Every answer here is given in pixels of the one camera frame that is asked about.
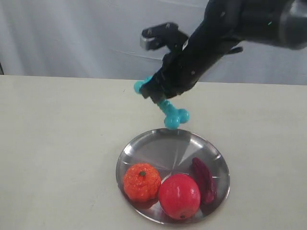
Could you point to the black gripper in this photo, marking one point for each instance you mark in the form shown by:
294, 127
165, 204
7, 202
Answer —
181, 73

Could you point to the teal toy bone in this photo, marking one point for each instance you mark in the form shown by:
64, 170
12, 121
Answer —
173, 117

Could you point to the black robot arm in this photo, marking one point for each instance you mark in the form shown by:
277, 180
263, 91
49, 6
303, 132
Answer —
226, 23

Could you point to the round stainless steel plate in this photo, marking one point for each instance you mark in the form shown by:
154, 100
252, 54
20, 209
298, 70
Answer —
171, 152

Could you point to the orange toy pumpkin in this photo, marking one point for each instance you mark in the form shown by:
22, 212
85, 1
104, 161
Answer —
141, 182

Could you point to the dark purple toy pepper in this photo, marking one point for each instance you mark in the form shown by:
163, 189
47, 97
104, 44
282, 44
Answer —
204, 180

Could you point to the red toy apple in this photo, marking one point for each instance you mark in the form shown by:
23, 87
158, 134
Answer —
179, 196

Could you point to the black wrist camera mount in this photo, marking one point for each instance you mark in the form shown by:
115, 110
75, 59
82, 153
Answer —
166, 34

